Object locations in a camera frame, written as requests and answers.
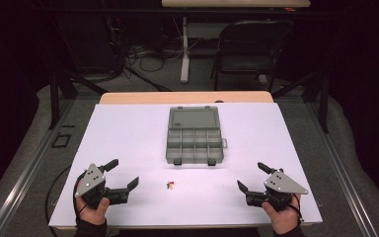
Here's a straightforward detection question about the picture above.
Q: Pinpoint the bundle of floor cables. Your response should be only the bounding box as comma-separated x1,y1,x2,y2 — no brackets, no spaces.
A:
105,13,186,74

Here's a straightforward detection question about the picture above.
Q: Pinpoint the metal floor rail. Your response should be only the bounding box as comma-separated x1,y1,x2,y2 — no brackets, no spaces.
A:
0,98,77,237
305,102,379,237

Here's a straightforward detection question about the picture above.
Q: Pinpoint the grey transparent compartment box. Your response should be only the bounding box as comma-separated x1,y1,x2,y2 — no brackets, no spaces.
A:
165,105,229,167

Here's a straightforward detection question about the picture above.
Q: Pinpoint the person's left hand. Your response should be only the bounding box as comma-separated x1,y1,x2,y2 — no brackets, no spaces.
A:
75,179,111,227

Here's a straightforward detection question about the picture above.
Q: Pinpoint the desk with white leg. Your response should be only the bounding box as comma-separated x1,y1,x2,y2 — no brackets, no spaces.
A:
161,0,312,85

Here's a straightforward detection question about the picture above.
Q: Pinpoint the black metal stand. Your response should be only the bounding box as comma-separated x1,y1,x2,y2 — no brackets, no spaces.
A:
270,65,331,134
47,19,109,130

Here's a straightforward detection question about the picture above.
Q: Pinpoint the person's right hand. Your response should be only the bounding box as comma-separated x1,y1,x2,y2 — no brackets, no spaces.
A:
262,194,303,236

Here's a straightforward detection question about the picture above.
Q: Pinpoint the black folding chair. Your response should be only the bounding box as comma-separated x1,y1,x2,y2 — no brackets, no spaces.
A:
210,19,296,94

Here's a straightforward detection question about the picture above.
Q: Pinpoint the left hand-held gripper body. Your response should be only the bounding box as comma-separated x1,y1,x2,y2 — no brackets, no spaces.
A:
74,163,130,209

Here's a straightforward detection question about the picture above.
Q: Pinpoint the wooden table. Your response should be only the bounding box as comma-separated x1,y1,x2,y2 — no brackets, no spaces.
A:
99,91,274,106

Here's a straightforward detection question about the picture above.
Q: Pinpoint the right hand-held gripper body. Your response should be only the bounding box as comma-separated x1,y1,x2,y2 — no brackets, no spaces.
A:
245,170,309,212

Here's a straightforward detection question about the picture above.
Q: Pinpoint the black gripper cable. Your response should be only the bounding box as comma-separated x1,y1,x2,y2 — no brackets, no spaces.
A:
44,164,90,237

